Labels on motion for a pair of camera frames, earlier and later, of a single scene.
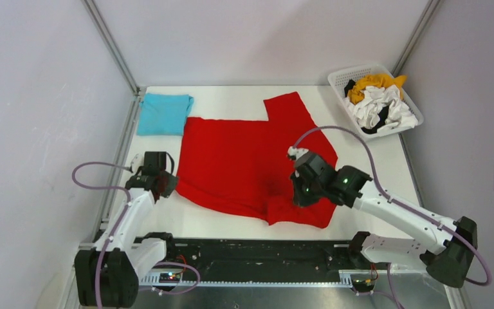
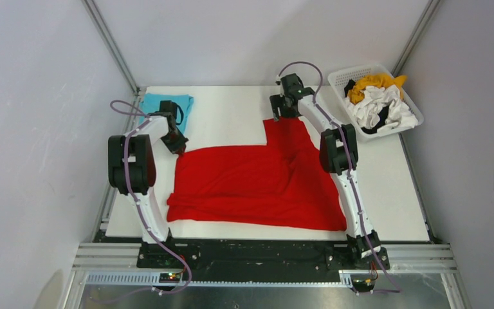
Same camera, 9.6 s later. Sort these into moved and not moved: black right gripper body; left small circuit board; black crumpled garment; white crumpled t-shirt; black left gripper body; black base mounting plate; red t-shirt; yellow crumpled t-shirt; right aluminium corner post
Moved: black left gripper body; red t-shirt; black right gripper body
Not moved: left small circuit board; black base mounting plate; black crumpled garment; yellow crumpled t-shirt; right aluminium corner post; white crumpled t-shirt
